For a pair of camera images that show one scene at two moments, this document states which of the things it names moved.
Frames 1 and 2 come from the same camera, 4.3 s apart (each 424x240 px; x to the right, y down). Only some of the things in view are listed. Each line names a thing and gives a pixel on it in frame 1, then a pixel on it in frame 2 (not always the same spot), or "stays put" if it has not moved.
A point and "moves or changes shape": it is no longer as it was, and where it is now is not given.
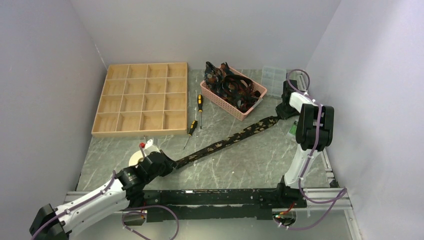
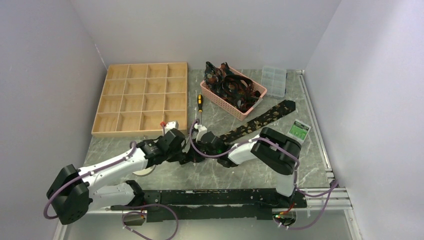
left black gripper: [169, 165] → [179, 156]
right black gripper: [282, 114] → [195, 155]
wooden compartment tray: [143, 99] stays put
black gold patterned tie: [227, 139] moves or changes shape
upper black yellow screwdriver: [200, 104] stays put
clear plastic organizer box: [272, 79] stays put
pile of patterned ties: [237, 90] stays put
